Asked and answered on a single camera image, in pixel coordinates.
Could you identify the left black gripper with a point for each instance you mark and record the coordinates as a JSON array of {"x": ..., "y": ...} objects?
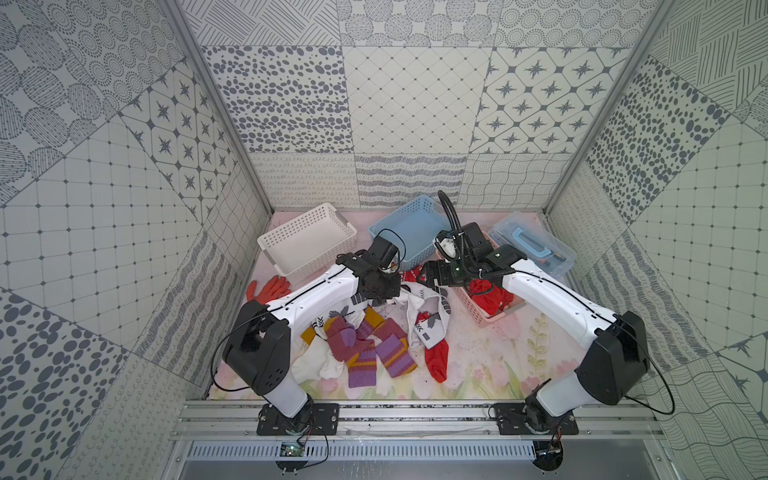
[{"x": 381, "y": 287}]

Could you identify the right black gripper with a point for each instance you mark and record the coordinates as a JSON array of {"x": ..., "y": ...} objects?
[{"x": 441, "y": 280}]

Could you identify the red snowflake sock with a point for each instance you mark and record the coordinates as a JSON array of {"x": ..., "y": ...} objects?
[{"x": 489, "y": 297}]

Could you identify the white sock black pattern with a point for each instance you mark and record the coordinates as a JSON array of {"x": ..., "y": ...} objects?
[{"x": 428, "y": 313}]

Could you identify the plain white sock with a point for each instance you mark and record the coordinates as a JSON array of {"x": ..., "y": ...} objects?
[{"x": 317, "y": 363}]

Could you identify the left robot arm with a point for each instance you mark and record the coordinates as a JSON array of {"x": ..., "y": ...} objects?
[{"x": 258, "y": 349}]

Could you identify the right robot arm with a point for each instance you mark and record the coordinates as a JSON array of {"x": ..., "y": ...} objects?
[{"x": 616, "y": 344}]

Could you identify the pink plastic basket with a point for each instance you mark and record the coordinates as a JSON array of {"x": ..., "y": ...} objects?
[{"x": 481, "y": 318}]

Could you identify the blue plastic basket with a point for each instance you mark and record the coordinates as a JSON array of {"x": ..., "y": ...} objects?
[{"x": 412, "y": 229}]

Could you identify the white plastic basket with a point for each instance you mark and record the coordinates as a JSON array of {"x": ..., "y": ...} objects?
[{"x": 308, "y": 243}]

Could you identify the red santa striped sock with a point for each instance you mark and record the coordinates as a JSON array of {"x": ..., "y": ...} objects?
[{"x": 414, "y": 275}]

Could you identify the clear plastic tool box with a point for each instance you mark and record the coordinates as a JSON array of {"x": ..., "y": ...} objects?
[{"x": 530, "y": 237}]

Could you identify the purple striped sock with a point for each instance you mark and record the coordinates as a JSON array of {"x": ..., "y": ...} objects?
[{"x": 377, "y": 340}]

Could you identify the plain red sock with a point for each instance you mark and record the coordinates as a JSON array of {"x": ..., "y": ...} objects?
[{"x": 436, "y": 360}]

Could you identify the red rubber glove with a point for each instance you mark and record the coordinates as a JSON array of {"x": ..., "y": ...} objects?
[{"x": 275, "y": 288}]

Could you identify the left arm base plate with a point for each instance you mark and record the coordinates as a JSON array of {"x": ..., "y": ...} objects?
[{"x": 313, "y": 418}]

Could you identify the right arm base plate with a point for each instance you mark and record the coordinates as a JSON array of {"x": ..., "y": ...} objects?
[{"x": 518, "y": 418}]

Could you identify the aluminium mounting rail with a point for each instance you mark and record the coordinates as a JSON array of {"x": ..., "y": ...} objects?
[{"x": 442, "y": 419}]

